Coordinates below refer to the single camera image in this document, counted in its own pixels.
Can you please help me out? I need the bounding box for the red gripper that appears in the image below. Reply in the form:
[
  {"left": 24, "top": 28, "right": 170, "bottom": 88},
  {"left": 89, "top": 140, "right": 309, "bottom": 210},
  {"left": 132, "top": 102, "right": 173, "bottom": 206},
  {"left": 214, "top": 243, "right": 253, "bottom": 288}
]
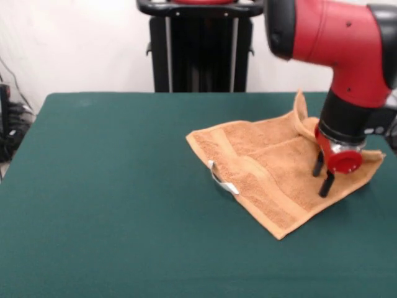
[{"left": 312, "top": 125, "right": 364, "bottom": 199}]

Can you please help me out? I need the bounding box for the orange terry towel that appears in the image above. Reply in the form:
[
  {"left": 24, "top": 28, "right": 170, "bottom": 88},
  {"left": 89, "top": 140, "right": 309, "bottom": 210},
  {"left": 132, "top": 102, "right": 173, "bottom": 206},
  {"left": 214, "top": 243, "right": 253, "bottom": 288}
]
[{"left": 185, "top": 89, "right": 386, "bottom": 242}]

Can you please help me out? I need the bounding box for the dark green table cloth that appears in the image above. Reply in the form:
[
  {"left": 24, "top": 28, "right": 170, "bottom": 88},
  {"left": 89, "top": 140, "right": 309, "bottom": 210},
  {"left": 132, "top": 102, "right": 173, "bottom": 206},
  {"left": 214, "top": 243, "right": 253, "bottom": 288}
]
[{"left": 0, "top": 91, "right": 397, "bottom": 298}]

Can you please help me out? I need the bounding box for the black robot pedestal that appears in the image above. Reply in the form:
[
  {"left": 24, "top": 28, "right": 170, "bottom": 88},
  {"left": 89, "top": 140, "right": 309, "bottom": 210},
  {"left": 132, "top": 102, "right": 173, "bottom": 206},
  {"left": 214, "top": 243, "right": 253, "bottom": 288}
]
[{"left": 135, "top": 0, "right": 267, "bottom": 93}]

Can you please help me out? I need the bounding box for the black electronics with cables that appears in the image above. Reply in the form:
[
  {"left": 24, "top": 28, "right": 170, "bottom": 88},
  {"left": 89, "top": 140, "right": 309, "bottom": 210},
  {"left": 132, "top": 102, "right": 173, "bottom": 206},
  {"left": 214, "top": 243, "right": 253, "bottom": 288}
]
[{"left": 0, "top": 55, "right": 37, "bottom": 164}]

